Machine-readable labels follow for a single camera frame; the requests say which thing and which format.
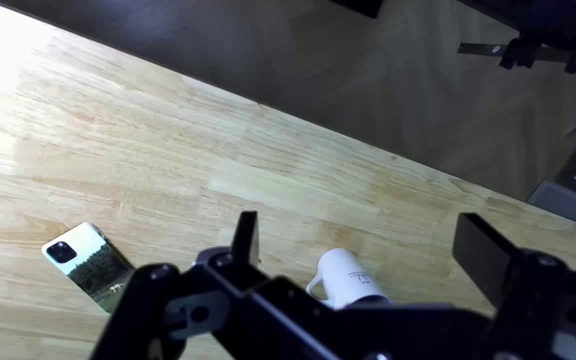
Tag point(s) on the white ceramic mug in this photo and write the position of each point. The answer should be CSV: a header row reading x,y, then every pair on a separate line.
x,y
345,280

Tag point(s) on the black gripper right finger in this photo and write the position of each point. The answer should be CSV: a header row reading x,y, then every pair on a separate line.
x,y
484,255

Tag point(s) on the grey office chair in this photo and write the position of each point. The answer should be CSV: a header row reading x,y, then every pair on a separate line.
x,y
547,31

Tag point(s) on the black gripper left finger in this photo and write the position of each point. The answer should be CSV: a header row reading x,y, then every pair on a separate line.
x,y
244,245

